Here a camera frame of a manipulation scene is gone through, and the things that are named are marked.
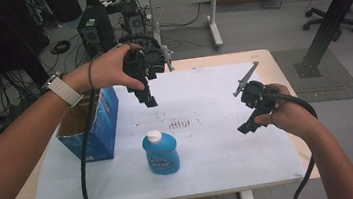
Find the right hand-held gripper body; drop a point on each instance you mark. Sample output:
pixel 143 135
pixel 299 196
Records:
pixel 256 95

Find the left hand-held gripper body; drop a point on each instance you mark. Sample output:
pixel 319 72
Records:
pixel 148 60

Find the blue cardboard box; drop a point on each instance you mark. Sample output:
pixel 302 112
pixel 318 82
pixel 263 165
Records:
pixel 102 128

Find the blue bottle with white cap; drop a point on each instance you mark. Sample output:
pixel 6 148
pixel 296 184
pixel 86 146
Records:
pixel 161 156

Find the person's right hand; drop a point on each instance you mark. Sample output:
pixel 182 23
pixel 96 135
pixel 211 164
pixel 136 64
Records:
pixel 292 118

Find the person's left hand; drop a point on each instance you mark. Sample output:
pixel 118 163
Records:
pixel 104 70

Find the white table mat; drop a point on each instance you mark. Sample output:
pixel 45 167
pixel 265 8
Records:
pixel 220 148

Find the open computer case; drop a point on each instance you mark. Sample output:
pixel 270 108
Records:
pixel 133 20

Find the black computer tower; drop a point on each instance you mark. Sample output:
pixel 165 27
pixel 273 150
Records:
pixel 94 30

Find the grey floor mat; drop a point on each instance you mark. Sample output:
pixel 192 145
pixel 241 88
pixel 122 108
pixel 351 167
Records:
pixel 330 82

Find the black office chair base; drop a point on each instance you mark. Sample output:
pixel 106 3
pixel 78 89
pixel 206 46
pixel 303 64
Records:
pixel 330 21

